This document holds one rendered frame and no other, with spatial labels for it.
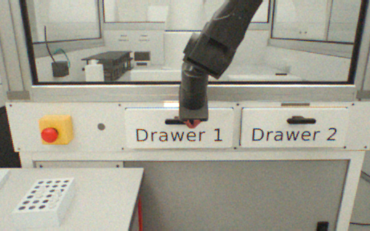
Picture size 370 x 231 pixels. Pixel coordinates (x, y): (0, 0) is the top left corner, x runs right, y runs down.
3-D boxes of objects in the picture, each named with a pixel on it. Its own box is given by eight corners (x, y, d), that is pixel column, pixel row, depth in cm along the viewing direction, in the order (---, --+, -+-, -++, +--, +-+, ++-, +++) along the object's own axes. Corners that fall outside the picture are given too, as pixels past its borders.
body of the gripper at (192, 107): (205, 89, 68) (208, 67, 62) (208, 123, 61) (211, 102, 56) (179, 89, 67) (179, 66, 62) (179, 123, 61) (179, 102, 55)
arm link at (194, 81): (177, 69, 53) (206, 75, 52) (187, 47, 57) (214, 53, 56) (177, 93, 58) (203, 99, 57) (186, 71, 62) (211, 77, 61)
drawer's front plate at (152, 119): (232, 147, 75) (233, 109, 72) (126, 147, 75) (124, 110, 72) (230, 145, 77) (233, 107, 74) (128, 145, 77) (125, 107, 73)
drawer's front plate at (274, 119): (343, 147, 76) (351, 109, 72) (241, 147, 75) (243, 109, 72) (339, 144, 77) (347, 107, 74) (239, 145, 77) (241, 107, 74)
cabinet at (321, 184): (330, 344, 101) (375, 150, 78) (55, 348, 100) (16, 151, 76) (259, 198, 192) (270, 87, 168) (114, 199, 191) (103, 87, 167)
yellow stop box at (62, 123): (67, 146, 71) (63, 119, 69) (39, 146, 71) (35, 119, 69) (74, 139, 76) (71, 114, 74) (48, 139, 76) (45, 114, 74)
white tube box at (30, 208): (58, 226, 53) (56, 210, 52) (14, 229, 52) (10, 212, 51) (75, 191, 65) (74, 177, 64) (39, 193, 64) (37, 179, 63)
